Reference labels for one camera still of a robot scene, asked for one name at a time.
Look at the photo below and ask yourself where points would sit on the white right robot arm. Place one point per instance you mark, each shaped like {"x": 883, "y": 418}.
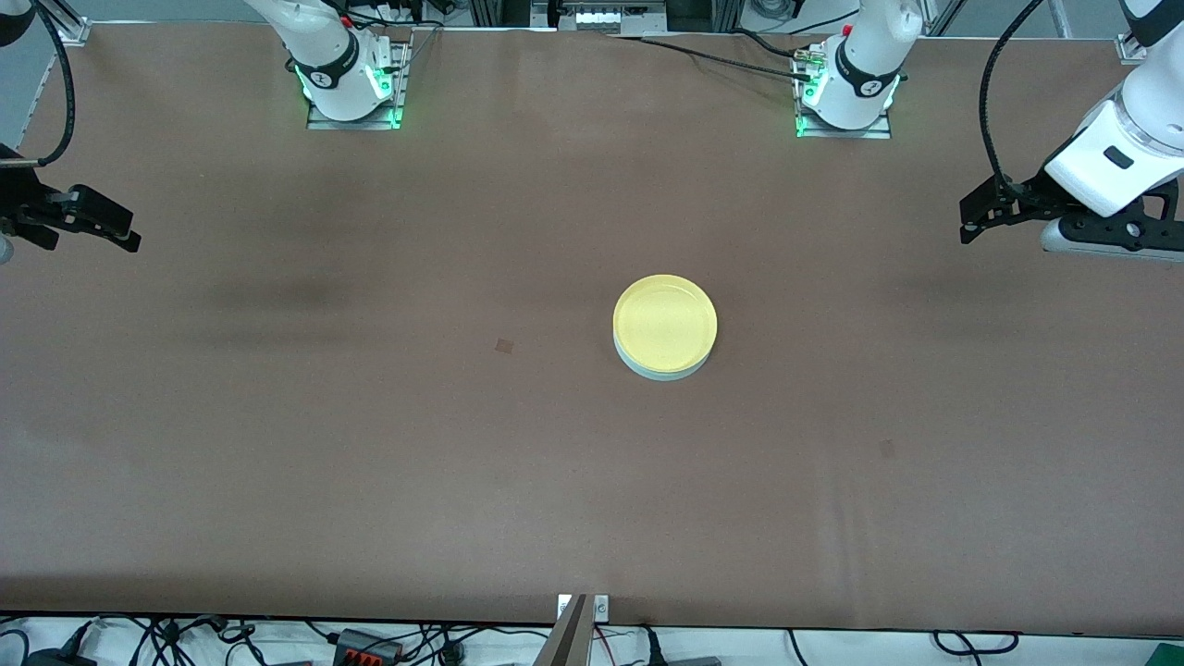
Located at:
{"x": 324, "y": 55}

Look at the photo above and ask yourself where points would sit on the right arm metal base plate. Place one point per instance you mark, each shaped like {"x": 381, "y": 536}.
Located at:
{"x": 403, "y": 83}

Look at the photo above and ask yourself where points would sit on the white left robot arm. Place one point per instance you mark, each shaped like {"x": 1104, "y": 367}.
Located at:
{"x": 860, "y": 74}

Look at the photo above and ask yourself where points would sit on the black power plug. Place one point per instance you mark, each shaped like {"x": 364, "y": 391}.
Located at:
{"x": 653, "y": 652}

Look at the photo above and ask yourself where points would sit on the grey camera mount pole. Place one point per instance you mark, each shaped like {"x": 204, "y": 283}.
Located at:
{"x": 569, "y": 643}

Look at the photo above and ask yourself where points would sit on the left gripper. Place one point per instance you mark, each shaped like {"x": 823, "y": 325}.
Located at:
{"x": 1029, "y": 197}

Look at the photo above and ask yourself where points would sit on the grey metal rail unit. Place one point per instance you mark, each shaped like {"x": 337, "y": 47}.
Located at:
{"x": 601, "y": 18}

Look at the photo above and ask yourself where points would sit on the black orange connector block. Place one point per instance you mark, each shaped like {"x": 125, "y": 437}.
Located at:
{"x": 365, "y": 645}

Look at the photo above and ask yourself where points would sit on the yellow round plate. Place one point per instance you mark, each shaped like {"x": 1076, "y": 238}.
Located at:
{"x": 664, "y": 322}

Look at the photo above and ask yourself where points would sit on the white metal bracket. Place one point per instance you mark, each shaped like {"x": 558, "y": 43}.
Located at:
{"x": 602, "y": 607}

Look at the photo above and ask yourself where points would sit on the aluminium frame corner profile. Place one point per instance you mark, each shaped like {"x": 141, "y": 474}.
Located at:
{"x": 72, "y": 32}
{"x": 1130, "y": 48}

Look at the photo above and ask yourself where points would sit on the pale green round plate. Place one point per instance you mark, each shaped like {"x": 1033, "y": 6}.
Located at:
{"x": 661, "y": 376}

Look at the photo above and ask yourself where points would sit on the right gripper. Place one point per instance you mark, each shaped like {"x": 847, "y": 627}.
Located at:
{"x": 20, "y": 201}

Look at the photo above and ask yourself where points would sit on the black power adapter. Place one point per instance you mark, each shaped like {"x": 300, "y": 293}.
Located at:
{"x": 55, "y": 659}

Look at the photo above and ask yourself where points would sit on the brown table cover sheet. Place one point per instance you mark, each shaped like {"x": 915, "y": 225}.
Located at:
{"x": 555, "y": 481}

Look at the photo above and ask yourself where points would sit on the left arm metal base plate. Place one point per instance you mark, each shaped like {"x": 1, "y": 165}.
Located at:
{"x": 879, "y": 133}

